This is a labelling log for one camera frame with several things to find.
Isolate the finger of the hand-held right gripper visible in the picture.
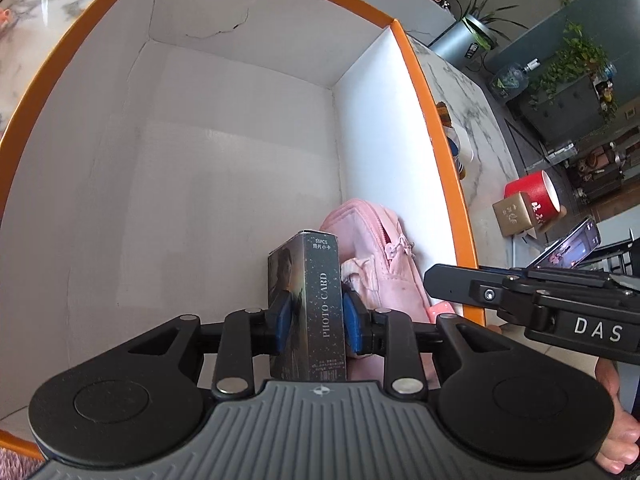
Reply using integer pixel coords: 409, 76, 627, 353
424, 262, 507, 308

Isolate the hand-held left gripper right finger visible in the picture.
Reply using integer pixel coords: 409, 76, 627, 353
342, 287, 506, 396

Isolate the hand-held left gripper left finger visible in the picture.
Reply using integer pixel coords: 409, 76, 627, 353
120, 296, 294, 401

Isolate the dark photo card box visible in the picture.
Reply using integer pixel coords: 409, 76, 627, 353
267, 230, 349, 384

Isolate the pink zipper pouch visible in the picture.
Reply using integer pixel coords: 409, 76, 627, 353
319, 199, 453, 391

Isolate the orange cardboard box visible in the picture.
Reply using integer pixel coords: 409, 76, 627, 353
0, 0, 488, 462

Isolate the person's right hand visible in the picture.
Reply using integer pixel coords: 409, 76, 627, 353
595, 357, 640, 474

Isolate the smartphone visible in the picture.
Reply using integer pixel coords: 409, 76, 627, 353
531, 216, 601, 269

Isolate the kraft paper box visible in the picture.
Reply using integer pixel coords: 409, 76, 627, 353
492, 191, 544, 241

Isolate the red cylinder container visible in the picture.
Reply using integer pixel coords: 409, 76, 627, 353
504, 170, 569, 234

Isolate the white and blue container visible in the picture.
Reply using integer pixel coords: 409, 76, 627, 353
445, 127, 476, 179

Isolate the dark grey cabinet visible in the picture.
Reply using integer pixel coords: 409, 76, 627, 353
517, 77, 617, 149

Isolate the large water bottle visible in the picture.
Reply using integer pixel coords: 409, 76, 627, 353
490, 59, 544, 104

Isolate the grey plant pot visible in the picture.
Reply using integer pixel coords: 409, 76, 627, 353
430, 14, 494, 64

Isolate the green vine plant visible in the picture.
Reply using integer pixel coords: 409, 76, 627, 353
530, 20, 622, 122

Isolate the long-leaf green plant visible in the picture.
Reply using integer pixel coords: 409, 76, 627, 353
450, 0, 527, 57

